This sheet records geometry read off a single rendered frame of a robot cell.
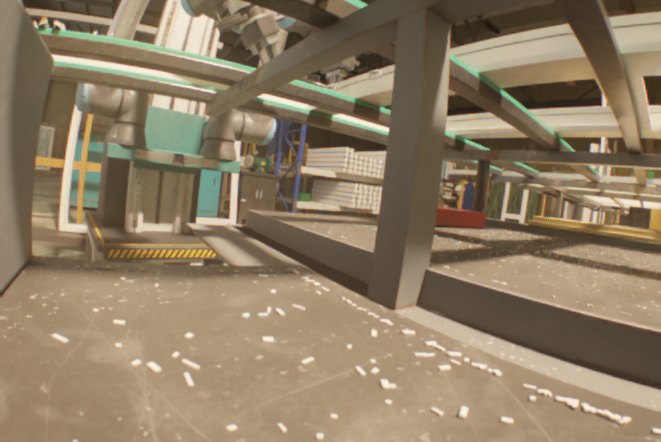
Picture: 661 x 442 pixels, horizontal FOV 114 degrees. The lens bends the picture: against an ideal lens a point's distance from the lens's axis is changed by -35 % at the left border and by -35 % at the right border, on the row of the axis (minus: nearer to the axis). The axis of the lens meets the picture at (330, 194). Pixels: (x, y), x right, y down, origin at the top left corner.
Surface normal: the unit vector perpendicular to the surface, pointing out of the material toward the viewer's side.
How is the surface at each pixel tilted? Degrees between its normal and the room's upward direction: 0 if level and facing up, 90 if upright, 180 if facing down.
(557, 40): 90
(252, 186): 90
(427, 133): 90
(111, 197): 90
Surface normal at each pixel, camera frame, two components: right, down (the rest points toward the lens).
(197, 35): 0.71, 0.10
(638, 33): -0.83, -0.09
